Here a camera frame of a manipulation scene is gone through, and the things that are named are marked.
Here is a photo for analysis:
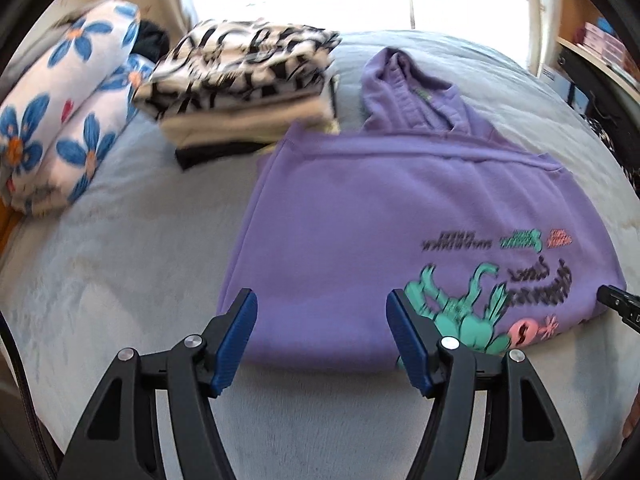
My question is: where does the black crumpled cloth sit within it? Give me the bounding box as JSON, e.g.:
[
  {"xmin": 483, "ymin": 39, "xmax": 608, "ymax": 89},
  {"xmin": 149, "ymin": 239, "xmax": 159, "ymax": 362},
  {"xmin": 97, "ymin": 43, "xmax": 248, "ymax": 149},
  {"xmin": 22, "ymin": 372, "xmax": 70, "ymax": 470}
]
[{"xmin": 136, "ymin": 19, "xmax": 172, "ymax": 62}]

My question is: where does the purple printed hoodie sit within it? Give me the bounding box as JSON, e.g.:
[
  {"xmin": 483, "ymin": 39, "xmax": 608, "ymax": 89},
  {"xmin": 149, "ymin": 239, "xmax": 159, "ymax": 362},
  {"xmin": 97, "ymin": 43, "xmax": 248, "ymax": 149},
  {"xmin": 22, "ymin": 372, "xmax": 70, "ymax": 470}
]
[{"xmin": 216, "ymin": 46, "xmax": 629, "ymax": 374}]

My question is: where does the wooden headboard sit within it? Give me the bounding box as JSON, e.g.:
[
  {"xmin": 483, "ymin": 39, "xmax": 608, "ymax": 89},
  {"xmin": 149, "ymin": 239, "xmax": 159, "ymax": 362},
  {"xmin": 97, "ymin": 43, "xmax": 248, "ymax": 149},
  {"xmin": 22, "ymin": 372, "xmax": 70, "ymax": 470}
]
[{"xmin": 0, "ymin": 199, "xmax": 27, "ymax": 257}]

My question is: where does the black hanging bag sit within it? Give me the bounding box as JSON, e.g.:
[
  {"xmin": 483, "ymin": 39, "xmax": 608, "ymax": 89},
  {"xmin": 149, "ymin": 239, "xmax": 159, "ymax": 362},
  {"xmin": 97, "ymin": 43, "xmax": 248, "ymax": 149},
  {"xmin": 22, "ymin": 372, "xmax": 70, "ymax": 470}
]
[{"xmin": 554, "ymin": 41, "xmax": 640, "ymax": 202}]

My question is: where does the cream fleece folded garment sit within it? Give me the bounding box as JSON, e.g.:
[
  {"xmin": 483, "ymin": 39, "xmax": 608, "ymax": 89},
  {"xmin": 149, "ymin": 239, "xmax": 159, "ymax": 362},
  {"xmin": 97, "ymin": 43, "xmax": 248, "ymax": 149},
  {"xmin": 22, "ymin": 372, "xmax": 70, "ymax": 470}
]
[{"xmin": 159, "ymin": 77, "xmax": 342, "ymax": 150}]

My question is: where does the black cable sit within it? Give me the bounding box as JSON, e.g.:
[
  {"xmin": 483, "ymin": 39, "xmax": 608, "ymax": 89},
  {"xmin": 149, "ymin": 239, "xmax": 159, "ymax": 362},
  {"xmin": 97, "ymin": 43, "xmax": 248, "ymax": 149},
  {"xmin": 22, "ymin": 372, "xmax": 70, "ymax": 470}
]
[{"xmin": 0, "ymin": 309, "xmax": 57, "ymax": 480}]

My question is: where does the light blue bed blanket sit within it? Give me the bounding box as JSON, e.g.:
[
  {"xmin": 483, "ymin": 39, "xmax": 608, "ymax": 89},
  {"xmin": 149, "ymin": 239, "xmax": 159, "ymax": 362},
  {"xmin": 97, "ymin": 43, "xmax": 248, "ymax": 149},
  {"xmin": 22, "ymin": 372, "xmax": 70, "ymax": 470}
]
[{"xmin": 0, "ymin": 29, "xmax": 640, "ymax": 480}]

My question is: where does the white blue cardboard box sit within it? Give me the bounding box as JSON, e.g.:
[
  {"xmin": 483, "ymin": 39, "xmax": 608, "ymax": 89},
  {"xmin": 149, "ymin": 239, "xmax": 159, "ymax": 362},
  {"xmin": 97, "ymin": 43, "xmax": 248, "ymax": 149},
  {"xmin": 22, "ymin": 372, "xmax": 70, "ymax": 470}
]
[{"xmin": 539, "ymin": 64, "xmax": 592, "ymax": 114}]

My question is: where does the black white patterned folded garment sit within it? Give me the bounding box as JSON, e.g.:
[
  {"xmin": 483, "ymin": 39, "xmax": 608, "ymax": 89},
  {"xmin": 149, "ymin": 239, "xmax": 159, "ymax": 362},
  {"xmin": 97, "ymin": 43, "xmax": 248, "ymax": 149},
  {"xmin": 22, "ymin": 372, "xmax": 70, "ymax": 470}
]
[{"xmin": 131, "ymin": 18, "xmax": 344, "ymax": 122}]

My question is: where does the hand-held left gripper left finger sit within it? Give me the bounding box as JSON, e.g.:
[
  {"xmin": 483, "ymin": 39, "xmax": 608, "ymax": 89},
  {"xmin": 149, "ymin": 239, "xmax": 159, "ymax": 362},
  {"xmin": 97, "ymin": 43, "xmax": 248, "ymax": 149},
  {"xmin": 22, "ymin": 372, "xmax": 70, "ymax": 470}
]
[{"xmin": 59, "ymin": 288, "xmax": 259, "ymax": 480}]

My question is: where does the blue floral rolled quilt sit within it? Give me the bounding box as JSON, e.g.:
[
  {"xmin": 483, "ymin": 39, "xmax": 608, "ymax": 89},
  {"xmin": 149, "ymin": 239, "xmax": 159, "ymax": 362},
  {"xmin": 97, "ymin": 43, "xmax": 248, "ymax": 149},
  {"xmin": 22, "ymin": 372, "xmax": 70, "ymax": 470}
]
[{"xmin": 0, "ymin": 0, "xmax": 157, "ymax": 217}]

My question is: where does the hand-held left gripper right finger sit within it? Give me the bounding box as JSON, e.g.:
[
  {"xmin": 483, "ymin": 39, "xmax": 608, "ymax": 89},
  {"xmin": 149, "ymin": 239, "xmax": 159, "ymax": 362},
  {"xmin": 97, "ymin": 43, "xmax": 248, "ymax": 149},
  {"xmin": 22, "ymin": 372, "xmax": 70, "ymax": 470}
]
[{"xmin": 386, "ymin": 288, "xmax": 583, "ymax": 480}]

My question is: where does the stack of pink boxes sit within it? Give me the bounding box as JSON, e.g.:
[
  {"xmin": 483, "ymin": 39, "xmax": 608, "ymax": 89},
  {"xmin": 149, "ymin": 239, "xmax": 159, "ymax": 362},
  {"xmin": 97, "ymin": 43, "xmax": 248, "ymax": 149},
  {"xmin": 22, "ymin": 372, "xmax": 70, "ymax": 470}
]
[{"xmin": 574, "ymin": 21, "xmax": 629, "ymax": 67}]

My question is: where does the wooden shelf unit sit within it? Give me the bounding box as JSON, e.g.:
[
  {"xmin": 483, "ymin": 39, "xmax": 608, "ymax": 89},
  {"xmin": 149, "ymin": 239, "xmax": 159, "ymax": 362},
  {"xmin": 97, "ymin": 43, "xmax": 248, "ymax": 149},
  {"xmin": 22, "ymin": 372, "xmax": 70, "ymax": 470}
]
[{"xmin": 554, "ymin": 0, "xmax": 640, "ymax": 107}]

